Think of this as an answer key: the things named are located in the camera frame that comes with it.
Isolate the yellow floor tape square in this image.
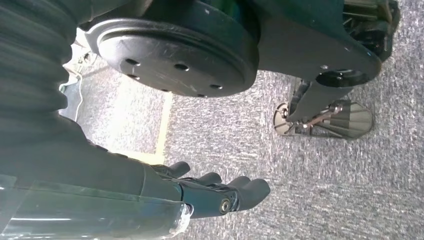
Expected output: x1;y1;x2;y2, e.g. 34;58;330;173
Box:
112;92;174;166

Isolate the black robot left leg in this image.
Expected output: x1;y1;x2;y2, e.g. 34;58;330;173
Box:
342;0;402;62

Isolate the white power cable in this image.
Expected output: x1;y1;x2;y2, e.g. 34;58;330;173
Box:
58;43;97;122

